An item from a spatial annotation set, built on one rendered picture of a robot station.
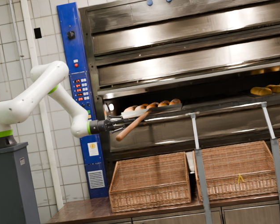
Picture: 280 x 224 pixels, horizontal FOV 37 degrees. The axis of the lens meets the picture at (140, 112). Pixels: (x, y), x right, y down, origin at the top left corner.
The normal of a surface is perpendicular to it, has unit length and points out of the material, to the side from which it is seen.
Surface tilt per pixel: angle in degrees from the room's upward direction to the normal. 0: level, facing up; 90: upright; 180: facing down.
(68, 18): 90
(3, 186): 90
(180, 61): 70
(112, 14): 90
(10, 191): 90
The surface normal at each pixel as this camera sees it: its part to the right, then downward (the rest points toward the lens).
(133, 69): -0.17, -0.26
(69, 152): -0.13, 0.07
